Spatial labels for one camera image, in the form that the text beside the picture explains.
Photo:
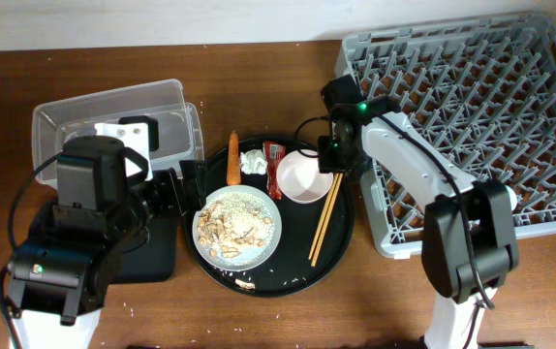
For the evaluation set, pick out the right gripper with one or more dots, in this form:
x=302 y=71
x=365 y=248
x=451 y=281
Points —
x=330 y=160

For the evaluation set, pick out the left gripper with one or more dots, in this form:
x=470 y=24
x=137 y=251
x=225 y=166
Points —
x=174 y=203

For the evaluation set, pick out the orange carrot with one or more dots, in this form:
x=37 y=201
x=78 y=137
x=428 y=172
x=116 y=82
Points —
x=233 y=167

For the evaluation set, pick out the pink bowl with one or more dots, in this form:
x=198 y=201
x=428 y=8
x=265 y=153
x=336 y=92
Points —
x=299 y=177

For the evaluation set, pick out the white tissue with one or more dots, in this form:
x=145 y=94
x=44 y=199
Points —
x=253 y=162

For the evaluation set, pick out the grey plate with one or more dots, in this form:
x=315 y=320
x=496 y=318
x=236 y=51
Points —
x=249 y=260

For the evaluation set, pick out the red snack wrapper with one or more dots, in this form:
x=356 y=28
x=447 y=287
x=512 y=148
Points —
x=274 y=154

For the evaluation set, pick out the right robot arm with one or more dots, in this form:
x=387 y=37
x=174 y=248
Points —
x=469 y=245

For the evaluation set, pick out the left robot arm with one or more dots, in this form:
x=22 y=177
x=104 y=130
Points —
x=39 y=316

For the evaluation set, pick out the grey dishwasher rack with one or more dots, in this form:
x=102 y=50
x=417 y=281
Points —
x=482 y=90

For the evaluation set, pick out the clear plastic bin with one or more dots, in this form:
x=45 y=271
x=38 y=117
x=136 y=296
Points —
x=180 y=135

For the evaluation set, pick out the round black tray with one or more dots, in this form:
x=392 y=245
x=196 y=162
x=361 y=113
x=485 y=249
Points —
x=288 y=270

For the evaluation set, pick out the black rectangular tray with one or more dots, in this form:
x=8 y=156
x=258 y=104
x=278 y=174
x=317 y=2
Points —
x=83 y=243

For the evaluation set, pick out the peanut on tray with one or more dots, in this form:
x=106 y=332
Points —
x=245 y=285

